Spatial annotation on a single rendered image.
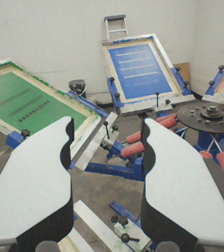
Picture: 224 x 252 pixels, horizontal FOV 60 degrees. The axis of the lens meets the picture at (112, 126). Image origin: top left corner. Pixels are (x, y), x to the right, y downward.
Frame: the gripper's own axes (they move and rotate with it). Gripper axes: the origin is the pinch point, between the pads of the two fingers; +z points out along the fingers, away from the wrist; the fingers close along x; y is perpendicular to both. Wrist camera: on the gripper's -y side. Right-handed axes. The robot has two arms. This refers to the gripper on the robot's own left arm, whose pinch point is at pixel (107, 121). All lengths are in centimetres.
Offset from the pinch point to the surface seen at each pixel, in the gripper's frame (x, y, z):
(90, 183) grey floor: -17, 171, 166
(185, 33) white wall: 158, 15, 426
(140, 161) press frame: 19, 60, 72
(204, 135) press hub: 45, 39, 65
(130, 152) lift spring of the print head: 13, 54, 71
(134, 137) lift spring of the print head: 16, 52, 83
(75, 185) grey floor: -35, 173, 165
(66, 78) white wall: -79, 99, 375
